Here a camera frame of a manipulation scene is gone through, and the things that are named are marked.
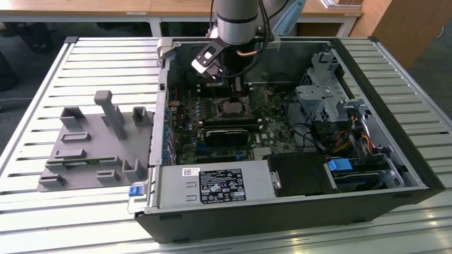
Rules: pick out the silver power supply unit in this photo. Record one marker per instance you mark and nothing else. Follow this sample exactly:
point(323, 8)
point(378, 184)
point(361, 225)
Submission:
point(177, 185)

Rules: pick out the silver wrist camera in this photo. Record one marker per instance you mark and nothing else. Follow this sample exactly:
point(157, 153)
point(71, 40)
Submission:
point(207, 56)

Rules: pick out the silver-topped CPU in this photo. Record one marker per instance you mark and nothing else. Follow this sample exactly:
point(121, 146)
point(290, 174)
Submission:
point(235, 108)

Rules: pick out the RAM slot white clips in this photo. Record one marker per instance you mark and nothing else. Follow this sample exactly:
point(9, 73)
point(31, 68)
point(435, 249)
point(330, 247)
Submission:
point(226, 128)
point(226, 122)

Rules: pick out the grey parts rack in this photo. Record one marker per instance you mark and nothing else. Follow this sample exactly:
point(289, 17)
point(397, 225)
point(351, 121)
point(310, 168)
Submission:
point(93, 148)

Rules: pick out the RAM slot black clips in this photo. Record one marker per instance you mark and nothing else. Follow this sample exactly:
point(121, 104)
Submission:
point(226, 125)
point(226, 120)

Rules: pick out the thin metal locking lever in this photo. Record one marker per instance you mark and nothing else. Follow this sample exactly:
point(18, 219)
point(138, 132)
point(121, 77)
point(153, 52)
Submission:
point(262, 107)
point(214, 95)

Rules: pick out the silver coin battery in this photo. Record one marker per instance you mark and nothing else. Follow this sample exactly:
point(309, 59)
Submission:
point(270, 91)

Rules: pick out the wooden cabinet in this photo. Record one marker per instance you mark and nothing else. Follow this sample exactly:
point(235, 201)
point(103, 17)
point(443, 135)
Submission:
point(406, 26)

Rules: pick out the wooden desk white frame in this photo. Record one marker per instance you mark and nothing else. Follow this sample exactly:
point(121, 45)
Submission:
point(166, 5)
point(71, 6)

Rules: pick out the silver metal drive cage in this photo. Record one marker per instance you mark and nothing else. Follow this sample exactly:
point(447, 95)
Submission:
point(314, 98)

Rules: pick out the white paper stack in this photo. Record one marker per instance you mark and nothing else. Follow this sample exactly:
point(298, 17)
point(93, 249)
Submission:
point(335, 2)

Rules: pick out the black office chair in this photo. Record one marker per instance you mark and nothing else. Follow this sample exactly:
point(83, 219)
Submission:
point(35, 34)

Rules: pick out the silver chipset heatsink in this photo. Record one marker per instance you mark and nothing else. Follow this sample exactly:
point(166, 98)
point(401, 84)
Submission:
point(262, 153)

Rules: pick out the blue disk carrier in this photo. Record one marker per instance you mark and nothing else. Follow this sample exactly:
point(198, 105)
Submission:
point(339, 165)

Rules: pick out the blue case latch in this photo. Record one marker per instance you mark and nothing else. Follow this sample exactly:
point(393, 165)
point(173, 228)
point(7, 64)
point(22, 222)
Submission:
point(137, 191)

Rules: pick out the black graphics card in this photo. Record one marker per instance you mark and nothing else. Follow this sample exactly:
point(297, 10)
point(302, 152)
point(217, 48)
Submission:
point(226, 137)

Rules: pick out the black PC case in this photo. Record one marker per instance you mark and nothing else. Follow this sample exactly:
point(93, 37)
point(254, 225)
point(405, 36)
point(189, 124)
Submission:
point(247, 227)

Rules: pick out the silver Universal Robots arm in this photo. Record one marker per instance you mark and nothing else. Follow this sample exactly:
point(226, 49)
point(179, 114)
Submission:
point(237, 23)

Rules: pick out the black table end cap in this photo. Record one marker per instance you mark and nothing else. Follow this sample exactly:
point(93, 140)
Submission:
point(71, 39)
point(374, 39)

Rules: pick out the CPU socket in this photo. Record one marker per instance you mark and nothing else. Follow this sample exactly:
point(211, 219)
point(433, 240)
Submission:
point(218, 106)

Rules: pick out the green motherboard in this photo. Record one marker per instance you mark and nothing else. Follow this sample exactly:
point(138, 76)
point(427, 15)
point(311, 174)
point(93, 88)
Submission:
point(275, 132)

